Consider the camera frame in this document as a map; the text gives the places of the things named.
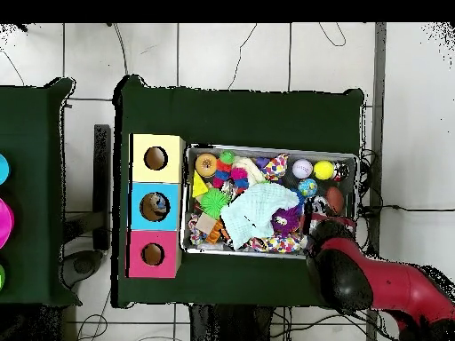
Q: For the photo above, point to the toy burger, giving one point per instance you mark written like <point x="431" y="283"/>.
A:
<point x="206" y="165"/>

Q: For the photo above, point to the brown toy football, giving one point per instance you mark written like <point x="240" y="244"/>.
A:
<point x="335" y="199"/>

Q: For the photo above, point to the white baseball toy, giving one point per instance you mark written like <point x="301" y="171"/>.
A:
<point x="302" y="168"/>

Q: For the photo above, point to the pink round object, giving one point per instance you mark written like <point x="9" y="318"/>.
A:
<point x="5" y="222"/>

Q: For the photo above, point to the dark green table cloth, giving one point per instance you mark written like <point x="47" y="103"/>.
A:
<point x="249" y="117"/>

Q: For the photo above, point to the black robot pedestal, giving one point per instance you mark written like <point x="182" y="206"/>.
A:
<point x="231" y="326"/>

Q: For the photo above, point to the cyan round object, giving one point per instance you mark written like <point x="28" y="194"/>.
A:
<point x="3" y="169"/>

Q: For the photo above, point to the black upright panel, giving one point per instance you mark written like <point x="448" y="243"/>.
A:
<point x="102" y="177"/>

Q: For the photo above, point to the plain green spiky ball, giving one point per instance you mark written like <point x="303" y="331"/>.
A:
<point x="213" y="202"/>

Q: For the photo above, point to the crushed red silver can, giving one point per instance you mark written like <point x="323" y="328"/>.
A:
<point x="341" y="171"/>

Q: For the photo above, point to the dark green side table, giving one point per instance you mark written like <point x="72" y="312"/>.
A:
<point x="32" y="213"/>

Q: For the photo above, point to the yellow toy cheese wedge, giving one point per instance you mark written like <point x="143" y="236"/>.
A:
<point x="199" y="186"/>

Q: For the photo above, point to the lime green round object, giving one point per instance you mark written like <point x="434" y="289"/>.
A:
<point x="1" y="277"/>

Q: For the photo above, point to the wooden box with three holes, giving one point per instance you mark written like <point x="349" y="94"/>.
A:
<point x="156" y="174"/>

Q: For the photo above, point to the purple spiky ball with eyes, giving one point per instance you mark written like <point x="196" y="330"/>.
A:
<point x="284" y="221"/>

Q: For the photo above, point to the mint green cloth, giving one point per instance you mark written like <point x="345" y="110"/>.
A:
<point x="256" y="213"/>

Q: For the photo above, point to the yellow ball toy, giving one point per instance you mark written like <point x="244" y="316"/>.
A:
<point x="323" y="169"/>

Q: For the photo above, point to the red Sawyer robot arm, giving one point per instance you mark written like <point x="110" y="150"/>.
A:
<point x="391" y="284"/>

